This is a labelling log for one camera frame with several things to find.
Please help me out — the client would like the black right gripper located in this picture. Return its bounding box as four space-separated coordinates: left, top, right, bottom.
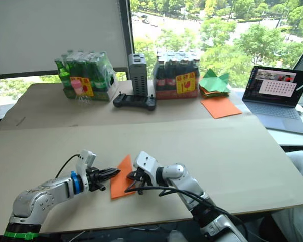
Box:
124 168 155 195

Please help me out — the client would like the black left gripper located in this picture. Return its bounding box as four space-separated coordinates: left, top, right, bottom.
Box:
85 166 121 193

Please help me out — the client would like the orange paper sheet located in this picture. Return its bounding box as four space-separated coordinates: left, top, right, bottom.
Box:
110 154 138 200
200 97 243 119

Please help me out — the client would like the brown cardboard sheet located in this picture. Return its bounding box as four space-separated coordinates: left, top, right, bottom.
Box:
0 80 254 132

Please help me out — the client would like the flat orange paper sheet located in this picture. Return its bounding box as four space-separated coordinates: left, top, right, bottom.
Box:
200 97 243 119

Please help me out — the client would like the black handheld controller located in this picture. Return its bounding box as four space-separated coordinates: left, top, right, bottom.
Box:
112 92 157 112

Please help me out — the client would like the small pink-capped clear bottle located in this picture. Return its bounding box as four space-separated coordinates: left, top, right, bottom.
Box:
70 80 91 106

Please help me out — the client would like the yellow red price label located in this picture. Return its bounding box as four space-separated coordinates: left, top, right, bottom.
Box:
175 72 195 95
70 76 94 97

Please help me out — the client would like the wrapped green glass bottle pack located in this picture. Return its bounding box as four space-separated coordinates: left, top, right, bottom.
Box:
60 49 119 102

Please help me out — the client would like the grey perforated tower device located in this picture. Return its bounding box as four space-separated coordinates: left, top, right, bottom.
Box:
127 53 148 96

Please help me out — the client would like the loose green glass bottle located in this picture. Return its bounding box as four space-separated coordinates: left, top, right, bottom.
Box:
54 58 72 89

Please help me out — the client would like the wrapped dark cola bottle pack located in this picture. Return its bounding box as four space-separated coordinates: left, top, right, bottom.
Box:
151 49 201 100

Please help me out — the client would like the green and orange paper stack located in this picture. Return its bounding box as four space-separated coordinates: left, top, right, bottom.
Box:
198 68 231 99

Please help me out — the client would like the white roller blind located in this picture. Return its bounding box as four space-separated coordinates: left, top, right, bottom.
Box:
0 0 128 76

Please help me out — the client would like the open grey laptop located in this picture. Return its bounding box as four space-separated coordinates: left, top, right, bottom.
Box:
242 66 303 135

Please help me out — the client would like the person's leg in white trousers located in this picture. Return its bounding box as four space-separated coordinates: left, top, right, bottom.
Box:
259 150 303 242

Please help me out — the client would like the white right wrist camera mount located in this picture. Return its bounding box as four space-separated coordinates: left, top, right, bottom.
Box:
133 151 165 188

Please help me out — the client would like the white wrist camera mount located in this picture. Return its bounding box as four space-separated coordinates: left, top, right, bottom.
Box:
75 149 97 193
133 151 165 188

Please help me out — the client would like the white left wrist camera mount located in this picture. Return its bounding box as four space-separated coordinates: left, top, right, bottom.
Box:
75 149 97 193

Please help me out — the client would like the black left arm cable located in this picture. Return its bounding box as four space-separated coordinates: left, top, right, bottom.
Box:
55 154 82 179

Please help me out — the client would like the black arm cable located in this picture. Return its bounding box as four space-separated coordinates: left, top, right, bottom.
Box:
55 154 82 179
140 185 248 242

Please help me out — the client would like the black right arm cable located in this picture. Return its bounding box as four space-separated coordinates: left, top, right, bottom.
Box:
140 185 248 242

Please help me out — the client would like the dark window frame post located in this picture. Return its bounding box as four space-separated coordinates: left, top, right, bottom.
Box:
118 0 135 81

